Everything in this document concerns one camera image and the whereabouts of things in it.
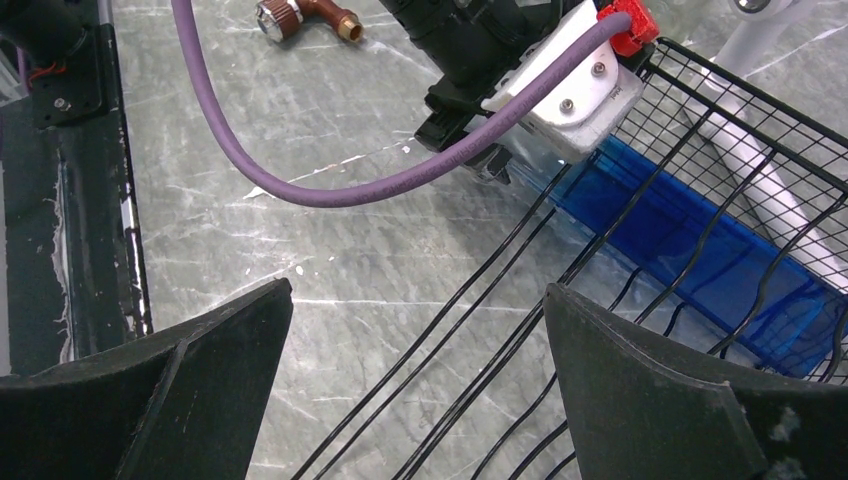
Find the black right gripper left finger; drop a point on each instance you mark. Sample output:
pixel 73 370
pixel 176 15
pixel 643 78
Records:
pixel 186 402

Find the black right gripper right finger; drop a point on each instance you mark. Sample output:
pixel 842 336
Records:
pixel 642 406

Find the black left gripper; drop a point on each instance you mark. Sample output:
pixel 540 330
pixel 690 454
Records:
pixel 474 44

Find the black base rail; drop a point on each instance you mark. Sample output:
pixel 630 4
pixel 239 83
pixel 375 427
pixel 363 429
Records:
pixel 73 281

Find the black wire wine rack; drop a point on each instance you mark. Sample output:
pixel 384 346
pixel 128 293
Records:
pixel 720 202

